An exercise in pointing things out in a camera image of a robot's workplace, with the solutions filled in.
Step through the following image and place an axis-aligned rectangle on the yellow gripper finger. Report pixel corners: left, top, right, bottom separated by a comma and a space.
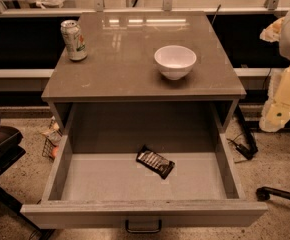
259, 67, 290, 132
259, 17, 284, 43

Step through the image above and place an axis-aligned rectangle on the black rxbar chocolate wrapper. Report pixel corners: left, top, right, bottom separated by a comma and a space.
136, 145, 175, 180

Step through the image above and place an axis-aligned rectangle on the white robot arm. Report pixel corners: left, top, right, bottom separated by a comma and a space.
259, 10, 290, 132

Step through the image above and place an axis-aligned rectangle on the grey drawer cabinet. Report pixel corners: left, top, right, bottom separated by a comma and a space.
42, 11, 245, 127

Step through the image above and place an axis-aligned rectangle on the open grey drawer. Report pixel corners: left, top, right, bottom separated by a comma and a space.
20, 101, 269, 230

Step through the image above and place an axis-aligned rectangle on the white bowl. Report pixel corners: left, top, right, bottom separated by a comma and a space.
154, 45, 197, 80

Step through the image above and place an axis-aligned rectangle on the black chair leg caster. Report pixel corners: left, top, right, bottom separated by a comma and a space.
256, 187, 290, 201

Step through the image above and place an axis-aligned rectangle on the green white soda can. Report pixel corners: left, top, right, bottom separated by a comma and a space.
61, 20, 87, 61

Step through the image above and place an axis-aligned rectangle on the black chair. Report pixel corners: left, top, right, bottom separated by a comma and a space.
0, 118, 54, 240

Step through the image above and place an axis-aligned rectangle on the black table frame leg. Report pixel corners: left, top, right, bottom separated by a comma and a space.
235, 106, 258, 157

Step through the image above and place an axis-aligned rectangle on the black cable plug on floor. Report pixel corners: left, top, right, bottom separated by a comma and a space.
229, 139, 253, 160

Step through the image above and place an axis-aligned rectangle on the black drawer handle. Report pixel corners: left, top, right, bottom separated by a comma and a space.
125, 220, 162, 234

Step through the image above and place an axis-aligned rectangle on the wire basket with snacks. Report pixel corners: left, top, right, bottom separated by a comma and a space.
41, 117, 62, 160

